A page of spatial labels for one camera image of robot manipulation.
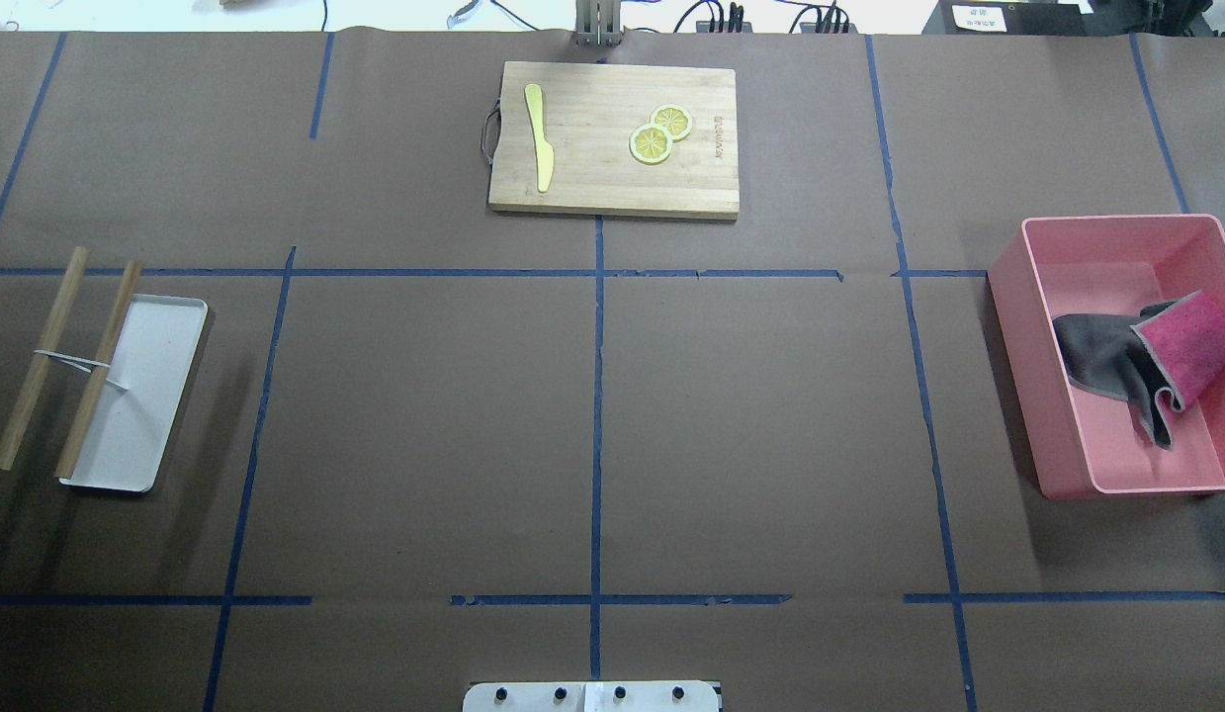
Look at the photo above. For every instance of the pink and grey cloth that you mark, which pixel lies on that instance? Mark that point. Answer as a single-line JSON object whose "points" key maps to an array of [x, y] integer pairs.
{"points": [[1160, 360]]}

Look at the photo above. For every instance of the yellow plastic knife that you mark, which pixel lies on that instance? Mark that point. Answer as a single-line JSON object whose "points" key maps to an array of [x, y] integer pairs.
{"points": [[543, 149]]}

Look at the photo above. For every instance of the lemon slice lower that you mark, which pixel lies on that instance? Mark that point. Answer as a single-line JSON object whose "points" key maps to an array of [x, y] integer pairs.
{"points": [[650, 144]]}

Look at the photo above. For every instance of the lemon slice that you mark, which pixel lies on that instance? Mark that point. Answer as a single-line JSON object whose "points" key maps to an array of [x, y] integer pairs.
{"points": [[675, 120], [650, 144]]}

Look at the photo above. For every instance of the bamboo cutting board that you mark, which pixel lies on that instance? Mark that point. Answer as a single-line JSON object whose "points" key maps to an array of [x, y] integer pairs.
{"points": [[590, 112]]}

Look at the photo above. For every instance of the lemon slice upper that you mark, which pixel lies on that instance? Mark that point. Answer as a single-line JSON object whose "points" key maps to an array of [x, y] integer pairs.
{"points": [[675, 120]]}

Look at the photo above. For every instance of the pink plastic bin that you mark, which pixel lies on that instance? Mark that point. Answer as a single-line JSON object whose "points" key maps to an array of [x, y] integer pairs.
{"points": [[1084, 444]]}

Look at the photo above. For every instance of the white towel rack stand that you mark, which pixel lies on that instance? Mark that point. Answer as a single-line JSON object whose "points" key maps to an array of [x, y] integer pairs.
{"points": [[135, 383]]}

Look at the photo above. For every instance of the aluminium frame post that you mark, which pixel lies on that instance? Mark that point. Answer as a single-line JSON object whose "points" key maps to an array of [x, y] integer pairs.
{"points": [[598, 23]]}

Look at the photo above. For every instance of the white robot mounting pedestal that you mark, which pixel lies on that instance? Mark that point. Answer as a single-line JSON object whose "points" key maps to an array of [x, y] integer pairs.
{"points": [[595, 695]]}

